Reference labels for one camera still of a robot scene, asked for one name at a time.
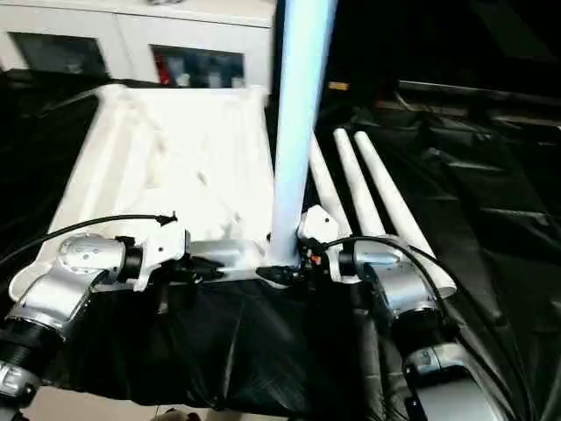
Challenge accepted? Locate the white glass-door cabinet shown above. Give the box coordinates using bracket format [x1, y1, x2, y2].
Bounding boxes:
[0, 0, 278, 89]

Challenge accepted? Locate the grey robot left foot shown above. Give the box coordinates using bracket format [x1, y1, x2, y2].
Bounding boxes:
[163, 407, 199, 421]

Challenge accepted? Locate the black left wrist camera cable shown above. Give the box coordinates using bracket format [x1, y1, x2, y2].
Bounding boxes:
[0, 210, 180, 268]

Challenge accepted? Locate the white plastic table leg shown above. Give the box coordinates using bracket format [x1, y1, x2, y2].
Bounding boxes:
[331, 127, 390, 239]
[268, 0, 339, 269]
[308, 130, 352, 239]
[352, 129, 458, 300]

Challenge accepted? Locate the white plastic table top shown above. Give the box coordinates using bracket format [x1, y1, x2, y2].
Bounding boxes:
[7, 83, 309, 304]

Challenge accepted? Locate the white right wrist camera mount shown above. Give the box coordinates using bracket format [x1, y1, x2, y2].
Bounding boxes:
[295, 204, 352, 285]

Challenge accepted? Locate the long black bar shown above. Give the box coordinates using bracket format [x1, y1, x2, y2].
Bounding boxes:
[395, 79, 561, 102]

